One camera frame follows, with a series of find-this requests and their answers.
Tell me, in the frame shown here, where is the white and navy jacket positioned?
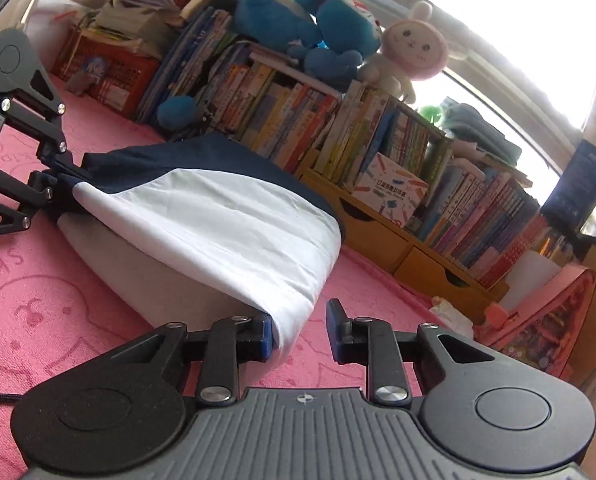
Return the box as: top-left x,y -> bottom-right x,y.
55,133 -> 345,363

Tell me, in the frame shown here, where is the crumpled white tissue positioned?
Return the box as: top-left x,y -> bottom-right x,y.
430,296 -> 474,339

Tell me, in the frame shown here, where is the red plastic basket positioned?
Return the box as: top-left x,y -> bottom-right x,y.
52,30 -> 160,118

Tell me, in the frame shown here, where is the wooden desk drawer organizer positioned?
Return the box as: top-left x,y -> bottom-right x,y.
295,148 -> 510,323

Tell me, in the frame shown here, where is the blue plush ball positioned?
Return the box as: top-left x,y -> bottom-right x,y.
156,96 -> 197,131

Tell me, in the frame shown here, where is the pocket label printer box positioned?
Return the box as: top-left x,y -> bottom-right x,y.
351,153 -> 428,228

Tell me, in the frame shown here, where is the stack of papers and notebooks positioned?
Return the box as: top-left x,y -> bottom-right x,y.
86,0 -> 184,60

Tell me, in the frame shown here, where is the pink triangular toy house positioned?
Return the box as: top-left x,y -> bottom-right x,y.
474,263 -> 596,379

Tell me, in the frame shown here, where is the row of upright books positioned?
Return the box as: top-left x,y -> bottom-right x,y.
138,8 -> 548,288

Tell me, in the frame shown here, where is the folded green cloth stack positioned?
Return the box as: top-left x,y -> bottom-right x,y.
440,98 -> 522,167

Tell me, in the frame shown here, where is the dark blue box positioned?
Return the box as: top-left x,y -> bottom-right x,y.
541,140 -> 596,236

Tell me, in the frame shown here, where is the pink and white plush doll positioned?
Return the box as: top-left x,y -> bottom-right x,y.
358,1 -> 450,104

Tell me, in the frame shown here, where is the blue plush toy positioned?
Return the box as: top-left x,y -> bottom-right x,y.
234,0 -> 382,93

